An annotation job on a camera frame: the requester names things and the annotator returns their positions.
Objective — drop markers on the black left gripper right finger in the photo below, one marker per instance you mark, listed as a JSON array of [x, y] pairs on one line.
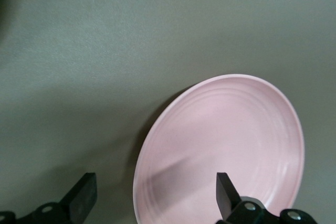
[[227, 197]]

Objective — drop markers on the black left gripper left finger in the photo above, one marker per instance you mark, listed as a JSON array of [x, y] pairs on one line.
[[81, 200]]

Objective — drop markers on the pink plate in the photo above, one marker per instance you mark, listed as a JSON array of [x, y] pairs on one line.
[[223, 134]]

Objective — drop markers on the brown table cloth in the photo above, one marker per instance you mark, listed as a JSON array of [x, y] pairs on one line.
[[105, 64]]

